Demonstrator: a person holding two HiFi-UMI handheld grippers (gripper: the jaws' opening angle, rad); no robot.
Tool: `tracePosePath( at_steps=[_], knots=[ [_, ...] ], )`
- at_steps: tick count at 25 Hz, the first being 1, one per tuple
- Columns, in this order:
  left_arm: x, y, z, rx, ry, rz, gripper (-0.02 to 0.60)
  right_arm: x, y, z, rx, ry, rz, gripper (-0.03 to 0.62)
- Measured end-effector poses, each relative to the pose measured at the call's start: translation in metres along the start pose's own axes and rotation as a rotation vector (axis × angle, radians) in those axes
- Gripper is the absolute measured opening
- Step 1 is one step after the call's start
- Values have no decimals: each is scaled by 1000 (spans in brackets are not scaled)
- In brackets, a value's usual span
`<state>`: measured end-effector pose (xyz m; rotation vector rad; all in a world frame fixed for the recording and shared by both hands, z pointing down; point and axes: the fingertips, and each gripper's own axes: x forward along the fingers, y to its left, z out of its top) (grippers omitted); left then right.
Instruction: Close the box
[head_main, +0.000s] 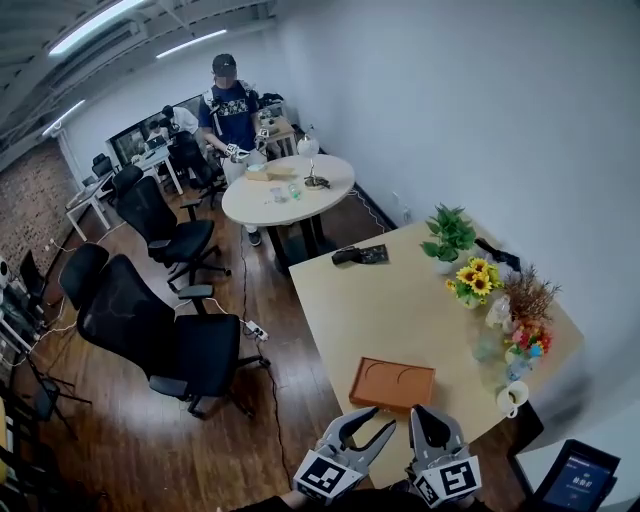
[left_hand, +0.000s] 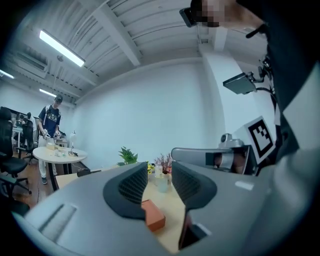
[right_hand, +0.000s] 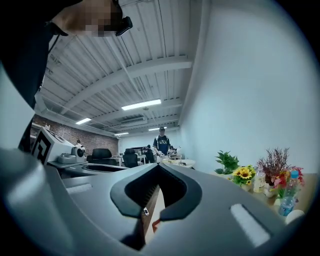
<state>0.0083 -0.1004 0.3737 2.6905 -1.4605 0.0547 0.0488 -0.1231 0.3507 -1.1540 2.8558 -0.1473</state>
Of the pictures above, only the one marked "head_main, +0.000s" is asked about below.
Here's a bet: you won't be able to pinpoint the large black office chair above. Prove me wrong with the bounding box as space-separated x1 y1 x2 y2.
76 253 272 421

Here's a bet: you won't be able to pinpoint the small wooden side table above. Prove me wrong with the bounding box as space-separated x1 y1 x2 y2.
259 116 300 162

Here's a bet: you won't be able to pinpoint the black tripod stand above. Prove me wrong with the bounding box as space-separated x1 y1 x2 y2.
13 348 93 442

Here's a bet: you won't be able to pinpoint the clear glass jar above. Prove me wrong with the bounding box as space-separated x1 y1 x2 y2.
471 328 507 365

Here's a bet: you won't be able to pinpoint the black desk device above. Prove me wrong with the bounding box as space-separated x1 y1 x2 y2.
473 237 522 270

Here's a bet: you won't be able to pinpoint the white desk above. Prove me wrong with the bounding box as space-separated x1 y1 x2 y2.
64 173 117 242
126 143 182 195

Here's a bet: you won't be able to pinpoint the black device with screen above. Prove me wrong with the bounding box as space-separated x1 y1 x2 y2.
531 438 622 512

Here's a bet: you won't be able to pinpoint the dried brown plant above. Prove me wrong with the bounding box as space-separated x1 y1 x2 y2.
503 264 563 325

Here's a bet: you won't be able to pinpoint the orange-brown box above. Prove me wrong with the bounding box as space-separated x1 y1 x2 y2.
348 356 437 416

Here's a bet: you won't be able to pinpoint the table lamp with white shade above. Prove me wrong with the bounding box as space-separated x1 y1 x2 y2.
296 133 332 192

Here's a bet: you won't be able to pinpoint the colourful flowers in pot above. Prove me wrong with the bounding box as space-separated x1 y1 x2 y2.
504 323 554 372

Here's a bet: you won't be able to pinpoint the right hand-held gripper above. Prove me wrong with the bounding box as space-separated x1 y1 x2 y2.
404 403 484 509

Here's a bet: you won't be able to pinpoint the sunflower bouquet in pot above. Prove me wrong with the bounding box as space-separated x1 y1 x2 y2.
445 256 504 310

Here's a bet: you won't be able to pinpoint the round white table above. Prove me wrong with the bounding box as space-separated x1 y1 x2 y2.
221 153 357 275

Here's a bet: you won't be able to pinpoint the white coffee cup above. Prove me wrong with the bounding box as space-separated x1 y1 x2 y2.
496 380 531 419

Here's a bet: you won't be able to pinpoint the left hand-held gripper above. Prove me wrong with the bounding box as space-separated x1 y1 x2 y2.
293 405 398 507

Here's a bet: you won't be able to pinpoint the cardboard box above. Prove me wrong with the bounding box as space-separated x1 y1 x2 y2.
243 161 297 183

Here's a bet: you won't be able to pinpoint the long ceiling light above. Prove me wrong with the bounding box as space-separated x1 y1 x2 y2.
47 0 147 57
41 98 88 138
155 28 229 60

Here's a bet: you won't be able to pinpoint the black mesh office chair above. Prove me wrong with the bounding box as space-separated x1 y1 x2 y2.
59 242 111 312

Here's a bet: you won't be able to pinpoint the green potted plant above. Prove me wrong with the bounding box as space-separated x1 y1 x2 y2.
420 203 478 276

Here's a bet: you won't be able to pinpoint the dark patterned flat case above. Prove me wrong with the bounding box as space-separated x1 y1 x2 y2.
349 243 391 264

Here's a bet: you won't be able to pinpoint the black floor cable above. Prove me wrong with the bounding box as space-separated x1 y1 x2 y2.
240 234 292 482

